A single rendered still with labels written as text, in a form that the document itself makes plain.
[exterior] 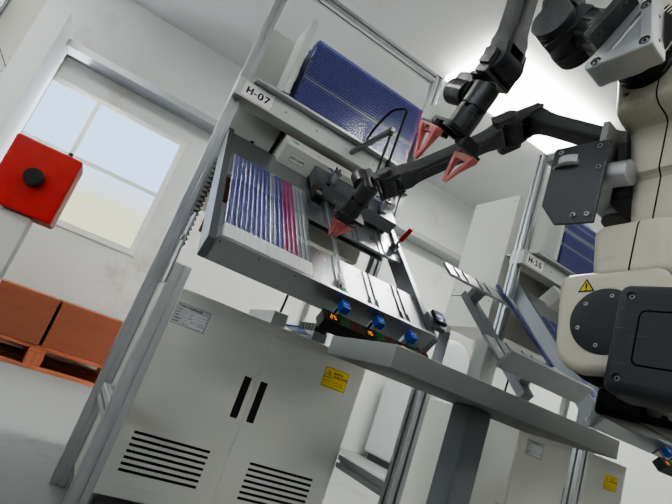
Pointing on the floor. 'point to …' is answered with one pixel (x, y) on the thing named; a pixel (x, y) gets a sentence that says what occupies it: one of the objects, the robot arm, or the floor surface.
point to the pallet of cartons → (53, 333)
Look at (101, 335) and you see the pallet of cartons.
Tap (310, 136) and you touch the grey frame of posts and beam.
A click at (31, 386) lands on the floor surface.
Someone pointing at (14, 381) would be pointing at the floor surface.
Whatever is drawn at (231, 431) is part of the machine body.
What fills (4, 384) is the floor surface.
